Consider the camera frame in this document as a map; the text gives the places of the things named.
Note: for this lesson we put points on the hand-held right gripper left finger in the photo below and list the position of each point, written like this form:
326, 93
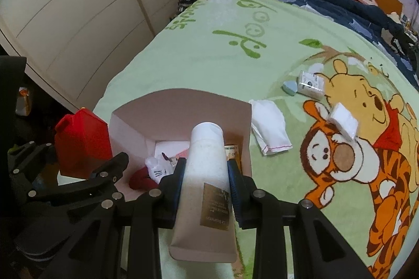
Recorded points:
178, 190

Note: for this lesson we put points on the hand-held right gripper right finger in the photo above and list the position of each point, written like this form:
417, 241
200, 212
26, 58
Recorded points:
234, 192

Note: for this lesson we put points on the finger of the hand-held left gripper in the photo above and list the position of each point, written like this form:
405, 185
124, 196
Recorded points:
29, 149
104, 169

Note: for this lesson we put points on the white cream tube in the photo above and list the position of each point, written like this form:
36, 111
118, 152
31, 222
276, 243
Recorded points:
206, 167

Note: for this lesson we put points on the pink bar packet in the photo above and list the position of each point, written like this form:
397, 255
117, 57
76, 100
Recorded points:
182, 153

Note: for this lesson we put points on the small red box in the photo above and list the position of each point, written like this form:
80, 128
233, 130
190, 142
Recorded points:
81, 138

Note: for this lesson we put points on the white cardboard box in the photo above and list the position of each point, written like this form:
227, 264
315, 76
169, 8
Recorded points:
183, 109

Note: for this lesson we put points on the orange and white package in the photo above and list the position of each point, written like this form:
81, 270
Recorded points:
23, 102

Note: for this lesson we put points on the white cloth pouch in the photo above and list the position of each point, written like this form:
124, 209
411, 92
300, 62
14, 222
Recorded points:
270, 127

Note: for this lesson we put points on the blue heart-shaped item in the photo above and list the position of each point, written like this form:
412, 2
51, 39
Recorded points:
289, 88

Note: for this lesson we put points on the green cartoon printed blanket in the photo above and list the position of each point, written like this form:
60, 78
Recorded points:
183, 63

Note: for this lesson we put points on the white tissue packet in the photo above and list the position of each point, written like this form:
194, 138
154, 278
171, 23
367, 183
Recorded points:
343, 120

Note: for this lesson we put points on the white box with round print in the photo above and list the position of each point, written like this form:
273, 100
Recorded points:
311, 84

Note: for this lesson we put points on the cream wardrobe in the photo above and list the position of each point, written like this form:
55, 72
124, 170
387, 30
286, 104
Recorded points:
81, 4

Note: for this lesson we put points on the navy blue patterned blanket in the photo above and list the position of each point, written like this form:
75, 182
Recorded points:
343, 7

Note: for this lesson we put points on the dark clothes pile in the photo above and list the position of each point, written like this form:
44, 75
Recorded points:
406, 43

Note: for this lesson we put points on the beige plush toy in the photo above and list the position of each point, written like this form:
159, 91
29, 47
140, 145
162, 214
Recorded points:
393, 16

